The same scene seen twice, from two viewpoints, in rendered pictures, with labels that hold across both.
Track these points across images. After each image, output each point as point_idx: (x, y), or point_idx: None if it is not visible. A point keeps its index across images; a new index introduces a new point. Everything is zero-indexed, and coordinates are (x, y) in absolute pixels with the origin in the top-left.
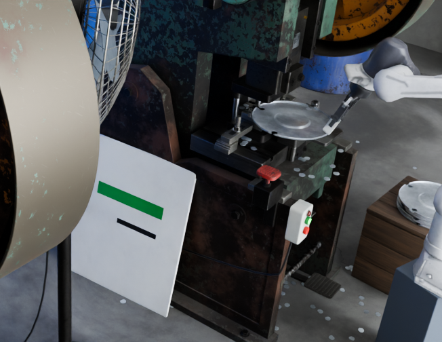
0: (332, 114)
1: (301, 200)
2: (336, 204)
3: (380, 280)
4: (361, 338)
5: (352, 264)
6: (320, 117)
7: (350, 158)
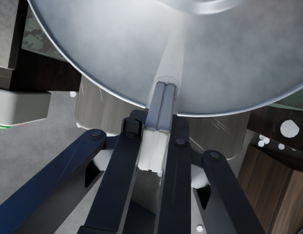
0: (143, 124)
1: (4, 97)
2: (259, 123)
3: (240, 182)
4: (147, 176)
5: (273, 140)
6: (301, 35)
7: None
